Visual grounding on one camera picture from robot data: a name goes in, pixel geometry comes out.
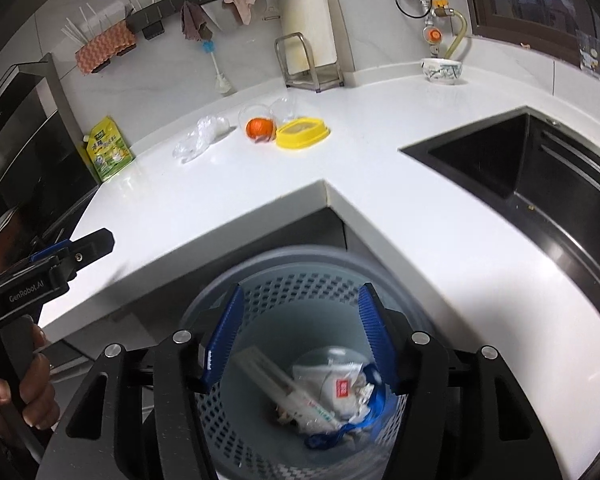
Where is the white plastic package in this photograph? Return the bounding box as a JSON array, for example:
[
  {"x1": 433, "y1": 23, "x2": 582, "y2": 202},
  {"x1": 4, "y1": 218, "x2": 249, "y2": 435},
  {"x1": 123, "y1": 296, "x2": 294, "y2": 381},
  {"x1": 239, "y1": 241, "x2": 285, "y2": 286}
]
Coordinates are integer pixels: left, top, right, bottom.
[{"x1": 292, "y1": 362, "x2": 366, "y2": 411}]

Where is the printed glass mug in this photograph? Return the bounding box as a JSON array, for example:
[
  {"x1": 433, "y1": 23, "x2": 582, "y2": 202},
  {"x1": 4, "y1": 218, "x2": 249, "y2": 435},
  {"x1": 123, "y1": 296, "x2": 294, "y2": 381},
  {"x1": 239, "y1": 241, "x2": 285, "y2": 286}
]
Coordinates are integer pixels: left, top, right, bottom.
[{"x1": 575, "y1": 29, "x2": 600, "y2": 82}]

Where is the black kitchen sink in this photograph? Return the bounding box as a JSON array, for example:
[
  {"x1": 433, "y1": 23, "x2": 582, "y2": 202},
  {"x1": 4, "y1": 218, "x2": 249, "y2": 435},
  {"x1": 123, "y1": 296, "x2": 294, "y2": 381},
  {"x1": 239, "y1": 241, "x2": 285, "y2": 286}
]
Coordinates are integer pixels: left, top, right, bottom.
[{"x1": 400, "y1": 106, "x2": 600, "y2": 333}]

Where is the orange wavy dishcloth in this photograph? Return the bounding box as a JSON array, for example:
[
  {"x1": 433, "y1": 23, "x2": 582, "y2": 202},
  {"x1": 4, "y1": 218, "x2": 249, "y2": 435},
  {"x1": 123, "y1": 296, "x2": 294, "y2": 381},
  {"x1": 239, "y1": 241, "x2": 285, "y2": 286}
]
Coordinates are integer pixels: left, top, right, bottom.
[{"x1": 75, "y1": 24, "x2": 138, "y2": 77}]

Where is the yellow plastic lid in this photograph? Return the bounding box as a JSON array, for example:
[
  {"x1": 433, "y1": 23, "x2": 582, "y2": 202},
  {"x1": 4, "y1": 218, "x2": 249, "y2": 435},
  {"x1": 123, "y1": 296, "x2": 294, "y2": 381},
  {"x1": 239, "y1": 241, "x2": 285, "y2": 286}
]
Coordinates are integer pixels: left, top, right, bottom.
[{"x1": 275, "y1": 117, "x2": 332, "y2": 151}]

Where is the brown rag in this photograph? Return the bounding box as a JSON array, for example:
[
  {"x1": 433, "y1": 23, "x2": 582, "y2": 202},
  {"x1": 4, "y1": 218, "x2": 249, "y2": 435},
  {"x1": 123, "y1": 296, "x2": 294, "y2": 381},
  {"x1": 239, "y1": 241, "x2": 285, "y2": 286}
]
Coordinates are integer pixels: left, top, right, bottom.
[{"x1": 181, "y1": 1, "x2": 211, "y2": 42}]

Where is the grey perforated waste basket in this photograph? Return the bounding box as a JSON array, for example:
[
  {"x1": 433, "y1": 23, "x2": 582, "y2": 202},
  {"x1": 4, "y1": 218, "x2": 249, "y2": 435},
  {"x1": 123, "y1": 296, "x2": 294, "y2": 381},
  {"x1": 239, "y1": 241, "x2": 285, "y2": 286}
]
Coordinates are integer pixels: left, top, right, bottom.
[{"x1": 177, "y1": 245, "x2": 451, "y2": 480}]

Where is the clear plastic cup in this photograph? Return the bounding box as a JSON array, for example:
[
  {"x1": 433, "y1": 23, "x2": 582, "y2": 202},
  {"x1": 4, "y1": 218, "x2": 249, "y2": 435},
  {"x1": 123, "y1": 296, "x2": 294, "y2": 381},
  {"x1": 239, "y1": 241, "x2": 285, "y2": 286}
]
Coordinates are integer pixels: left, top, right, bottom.
[{"x1": 270, "y1": 96, "x2": 306, "y2": 126}]

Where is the bunch of white chopsticks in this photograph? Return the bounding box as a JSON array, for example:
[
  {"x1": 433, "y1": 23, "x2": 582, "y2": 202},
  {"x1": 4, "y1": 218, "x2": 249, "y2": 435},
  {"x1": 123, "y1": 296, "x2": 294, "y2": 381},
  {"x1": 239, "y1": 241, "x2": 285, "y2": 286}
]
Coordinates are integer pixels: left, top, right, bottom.
[{"x1": 62, "y1": 2, "x2": 141, "y2": 43}]

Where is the black kitchen appliance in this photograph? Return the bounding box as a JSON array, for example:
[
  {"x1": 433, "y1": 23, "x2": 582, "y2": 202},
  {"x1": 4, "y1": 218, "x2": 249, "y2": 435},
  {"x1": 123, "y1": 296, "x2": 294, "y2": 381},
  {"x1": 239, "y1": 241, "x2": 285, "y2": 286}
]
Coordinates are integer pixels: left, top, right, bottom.
[{"x1": 0, "y1": 52, "x2": 101, "y2": 266}]

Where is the orange fruit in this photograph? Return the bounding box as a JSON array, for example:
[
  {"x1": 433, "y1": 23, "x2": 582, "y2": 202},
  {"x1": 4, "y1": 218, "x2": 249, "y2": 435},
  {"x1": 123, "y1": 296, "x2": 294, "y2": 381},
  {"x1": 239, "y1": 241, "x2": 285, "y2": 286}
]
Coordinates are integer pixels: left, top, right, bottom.
[{"x1": 246, "y1": 117, "x2": 276, "y2": 141}]

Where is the white cutting board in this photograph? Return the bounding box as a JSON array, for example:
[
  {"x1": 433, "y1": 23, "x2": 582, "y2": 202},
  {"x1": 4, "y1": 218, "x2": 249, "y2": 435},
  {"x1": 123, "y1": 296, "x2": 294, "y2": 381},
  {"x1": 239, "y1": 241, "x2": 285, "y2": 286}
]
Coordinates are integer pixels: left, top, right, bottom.
[{"x1": 278, "y1": 0, "x2": 342, "y2": 73}]

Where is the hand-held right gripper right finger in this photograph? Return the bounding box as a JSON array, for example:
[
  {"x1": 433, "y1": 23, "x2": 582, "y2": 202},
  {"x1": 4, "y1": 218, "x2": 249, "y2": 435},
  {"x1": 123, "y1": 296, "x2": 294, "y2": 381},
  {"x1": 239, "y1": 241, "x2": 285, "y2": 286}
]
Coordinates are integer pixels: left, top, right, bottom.
[{"x1": 357, "y1": 282, "x2": 563, "y2": 480}]

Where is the clear plastic container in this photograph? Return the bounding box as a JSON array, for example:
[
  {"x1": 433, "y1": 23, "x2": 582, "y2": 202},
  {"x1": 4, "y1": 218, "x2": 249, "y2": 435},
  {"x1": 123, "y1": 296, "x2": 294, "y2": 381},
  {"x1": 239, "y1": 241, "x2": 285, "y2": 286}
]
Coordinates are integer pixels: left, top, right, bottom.
[{"x1": 238, "y1": 102, "x2": 281, "y2": 145}]

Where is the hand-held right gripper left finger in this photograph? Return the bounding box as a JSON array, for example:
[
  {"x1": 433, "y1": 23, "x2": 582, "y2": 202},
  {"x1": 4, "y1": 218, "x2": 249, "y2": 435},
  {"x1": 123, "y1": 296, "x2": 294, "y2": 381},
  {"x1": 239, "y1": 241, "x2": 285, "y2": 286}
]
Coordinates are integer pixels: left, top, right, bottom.
[{"x1": 35, "y1": 282, "x2": 246, "y2": 480}]

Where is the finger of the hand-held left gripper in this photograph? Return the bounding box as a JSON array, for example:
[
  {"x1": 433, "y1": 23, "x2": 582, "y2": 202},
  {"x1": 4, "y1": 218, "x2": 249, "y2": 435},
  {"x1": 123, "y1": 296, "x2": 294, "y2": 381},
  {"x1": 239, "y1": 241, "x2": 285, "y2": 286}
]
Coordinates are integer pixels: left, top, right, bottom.
[{"x1": 29, "y1": 228, "x2": 116, "y2": 273}]

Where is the person's left hand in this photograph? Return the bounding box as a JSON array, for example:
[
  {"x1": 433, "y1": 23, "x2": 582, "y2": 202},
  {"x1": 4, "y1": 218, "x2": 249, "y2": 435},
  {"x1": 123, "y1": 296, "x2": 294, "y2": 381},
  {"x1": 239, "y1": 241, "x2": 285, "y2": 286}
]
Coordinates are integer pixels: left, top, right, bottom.
[{"x1": 0, "y1": 322, "x2": 61, "y2": 431}]

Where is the orange gas regulator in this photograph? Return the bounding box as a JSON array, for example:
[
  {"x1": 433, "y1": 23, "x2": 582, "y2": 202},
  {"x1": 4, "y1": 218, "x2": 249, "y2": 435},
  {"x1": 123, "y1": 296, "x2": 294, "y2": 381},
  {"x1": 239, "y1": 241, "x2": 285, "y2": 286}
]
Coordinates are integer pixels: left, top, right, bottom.
[{"x1": 424, "y1": 17, "x2": 443, "y2": 58}]

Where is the yellowish gas hose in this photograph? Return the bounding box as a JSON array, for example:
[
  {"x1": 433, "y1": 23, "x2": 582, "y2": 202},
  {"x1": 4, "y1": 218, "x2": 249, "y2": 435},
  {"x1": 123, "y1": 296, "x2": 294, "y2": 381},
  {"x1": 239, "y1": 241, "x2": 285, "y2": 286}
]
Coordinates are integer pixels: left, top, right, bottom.
[{"x1": 442, "y1": 7, "x2": 468, "y2": 61}]

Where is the green seasoning pouch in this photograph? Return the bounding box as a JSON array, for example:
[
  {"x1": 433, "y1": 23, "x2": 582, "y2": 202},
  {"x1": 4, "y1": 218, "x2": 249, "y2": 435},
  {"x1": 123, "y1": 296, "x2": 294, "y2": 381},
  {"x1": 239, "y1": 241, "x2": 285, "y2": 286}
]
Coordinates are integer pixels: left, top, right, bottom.
[{"x1": 82, "y1": 116, "x2": 135, "y2": 183}]

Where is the clear plastic bag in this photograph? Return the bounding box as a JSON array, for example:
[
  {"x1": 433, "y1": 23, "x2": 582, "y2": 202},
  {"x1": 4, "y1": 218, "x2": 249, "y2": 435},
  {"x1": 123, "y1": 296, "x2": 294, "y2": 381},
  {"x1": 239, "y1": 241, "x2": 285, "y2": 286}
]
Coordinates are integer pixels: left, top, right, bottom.
[{"x1": 172, "y1": 115, "x2": 231, "y2": 163}]

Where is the metal board rack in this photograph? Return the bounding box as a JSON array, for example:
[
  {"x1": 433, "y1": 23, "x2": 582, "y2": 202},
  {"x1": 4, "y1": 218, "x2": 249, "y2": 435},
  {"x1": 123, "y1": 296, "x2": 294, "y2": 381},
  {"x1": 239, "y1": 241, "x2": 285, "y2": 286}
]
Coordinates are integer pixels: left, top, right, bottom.
[{"x1": 274, "y1": 32, "x2": 345, "y2": 93}]

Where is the white paper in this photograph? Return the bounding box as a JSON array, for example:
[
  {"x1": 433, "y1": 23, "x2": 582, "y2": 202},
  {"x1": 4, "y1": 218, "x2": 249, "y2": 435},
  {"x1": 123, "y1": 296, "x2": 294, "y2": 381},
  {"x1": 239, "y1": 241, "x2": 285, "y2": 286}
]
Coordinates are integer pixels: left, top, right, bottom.
[{"x1": 355, "y1": 365, "x2": 382, "y2": 411}]

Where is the white bottle brush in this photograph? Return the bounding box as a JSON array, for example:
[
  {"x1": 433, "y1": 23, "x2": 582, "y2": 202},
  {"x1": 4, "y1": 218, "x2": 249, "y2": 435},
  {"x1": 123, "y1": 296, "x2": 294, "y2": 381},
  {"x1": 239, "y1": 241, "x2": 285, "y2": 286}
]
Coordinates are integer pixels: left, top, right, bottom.
[{"x1": 201, "y1": 40, "x2": 236, "y2": 97}]

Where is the patterned ceramic bowl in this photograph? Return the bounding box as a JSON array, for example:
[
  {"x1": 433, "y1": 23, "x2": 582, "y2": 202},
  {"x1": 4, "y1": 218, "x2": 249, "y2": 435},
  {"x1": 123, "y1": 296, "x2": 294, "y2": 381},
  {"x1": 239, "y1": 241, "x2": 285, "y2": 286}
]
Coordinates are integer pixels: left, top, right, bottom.
[{"x1": 420, "y1": 57, "x2": 463, "y2": 86}]

